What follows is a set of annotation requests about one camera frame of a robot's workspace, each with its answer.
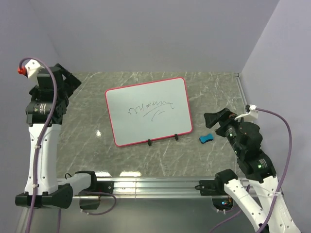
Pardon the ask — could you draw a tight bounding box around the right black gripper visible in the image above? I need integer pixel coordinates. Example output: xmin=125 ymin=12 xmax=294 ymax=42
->
xmin=203 ymin=106 xmax=244 ymax=154

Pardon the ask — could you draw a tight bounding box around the blue whiteboard eraser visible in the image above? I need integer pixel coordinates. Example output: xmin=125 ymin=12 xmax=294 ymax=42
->
xmin=199 ymin=133 xmax=214 ymax=144

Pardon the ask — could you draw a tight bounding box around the pink framed whiteboard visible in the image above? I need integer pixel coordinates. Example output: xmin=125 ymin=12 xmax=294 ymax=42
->
xmin=105 ymin=77 xmax=193 ymax=147

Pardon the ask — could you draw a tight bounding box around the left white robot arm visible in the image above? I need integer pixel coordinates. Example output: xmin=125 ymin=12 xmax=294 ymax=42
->
xmin=15 ymin=59 xmax=99 ymax=209

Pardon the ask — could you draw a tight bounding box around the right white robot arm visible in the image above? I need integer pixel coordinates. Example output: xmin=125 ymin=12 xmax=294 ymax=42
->
xmin=204 ymin=105 xmax=300 ymax=233

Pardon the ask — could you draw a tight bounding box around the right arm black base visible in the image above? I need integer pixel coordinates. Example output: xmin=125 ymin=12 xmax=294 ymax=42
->
xmin=194 ymin=180 xmax=234 ymax=213

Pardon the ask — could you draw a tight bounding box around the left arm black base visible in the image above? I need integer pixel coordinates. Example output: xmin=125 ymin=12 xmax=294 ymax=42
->
xmin=78 ymin=181 xmax=114 ymax=211

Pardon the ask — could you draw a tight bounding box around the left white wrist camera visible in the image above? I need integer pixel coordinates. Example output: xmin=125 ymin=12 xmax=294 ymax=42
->
xmin=17 ymin=59 xmax=42 ymax=79

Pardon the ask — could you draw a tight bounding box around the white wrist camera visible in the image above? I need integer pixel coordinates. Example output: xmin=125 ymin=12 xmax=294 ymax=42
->
xmin=17 ymin=59 xmax=42 ymax=79
xmin=235 ymin=104 xmax=259 ymax=122

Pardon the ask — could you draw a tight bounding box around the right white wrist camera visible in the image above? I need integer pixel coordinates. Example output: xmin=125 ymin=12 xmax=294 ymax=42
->
xmin=235 ymin=104 xmax=259 ymax=122

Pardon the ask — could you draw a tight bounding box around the aluminium right side rail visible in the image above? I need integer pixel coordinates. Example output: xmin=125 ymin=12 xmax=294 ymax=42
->
xmin=234 ymin=73 xmax=247 ymax=106

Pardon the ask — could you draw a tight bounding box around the aluminium rail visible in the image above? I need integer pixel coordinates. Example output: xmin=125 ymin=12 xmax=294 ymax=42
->
xmin=234 ymin=73 xmax=247 ymax=106
xmin=55 ymin=176 xmax=251 ymax=200

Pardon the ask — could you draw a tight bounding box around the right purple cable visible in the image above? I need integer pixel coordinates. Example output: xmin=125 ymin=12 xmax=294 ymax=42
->
xmin=206 ymin=108 xmax=292 ymax=233

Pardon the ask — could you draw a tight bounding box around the aluminium front rail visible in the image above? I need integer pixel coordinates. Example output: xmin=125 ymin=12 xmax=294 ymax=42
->
xmin=55 ymin=176 xmax=251 ymax=200

